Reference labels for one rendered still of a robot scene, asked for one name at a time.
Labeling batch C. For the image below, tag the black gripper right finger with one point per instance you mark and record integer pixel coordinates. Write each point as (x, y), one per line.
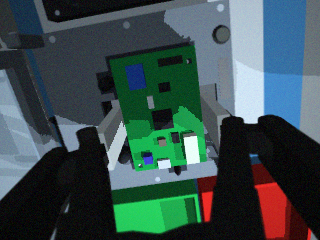
(292, 159)

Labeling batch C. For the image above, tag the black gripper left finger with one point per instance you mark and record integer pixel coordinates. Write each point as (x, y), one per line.
(30, 210)

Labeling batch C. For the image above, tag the red bin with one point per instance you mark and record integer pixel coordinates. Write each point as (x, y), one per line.
(281, 220)

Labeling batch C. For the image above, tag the green circuit board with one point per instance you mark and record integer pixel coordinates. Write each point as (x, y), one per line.
(159, 97)

